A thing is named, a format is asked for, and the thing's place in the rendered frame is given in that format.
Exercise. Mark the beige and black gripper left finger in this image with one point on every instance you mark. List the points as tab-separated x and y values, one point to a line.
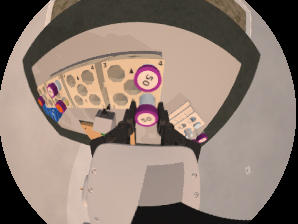
121	133

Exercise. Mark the blue tube rack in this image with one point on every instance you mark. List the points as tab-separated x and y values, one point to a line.
57	114

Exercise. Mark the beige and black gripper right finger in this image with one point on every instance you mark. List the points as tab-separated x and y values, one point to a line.
170	136

